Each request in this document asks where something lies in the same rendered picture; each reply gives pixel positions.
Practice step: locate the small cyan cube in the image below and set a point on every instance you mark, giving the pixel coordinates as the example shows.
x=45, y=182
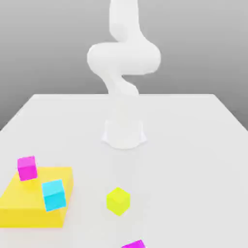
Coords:
x=54, y=195

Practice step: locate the small lime yellow cube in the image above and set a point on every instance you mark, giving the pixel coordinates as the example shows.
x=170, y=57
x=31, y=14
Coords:
x=118, y=201

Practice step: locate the small magenta cube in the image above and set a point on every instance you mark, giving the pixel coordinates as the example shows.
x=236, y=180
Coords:
x=27, y=168
x=135, y=245

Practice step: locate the large yellow box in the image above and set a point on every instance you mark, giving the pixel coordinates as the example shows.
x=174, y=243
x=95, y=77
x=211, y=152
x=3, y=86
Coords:
x=23, y=203

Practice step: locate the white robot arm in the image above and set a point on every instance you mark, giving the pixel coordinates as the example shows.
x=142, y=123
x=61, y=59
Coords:
x=124, y=58

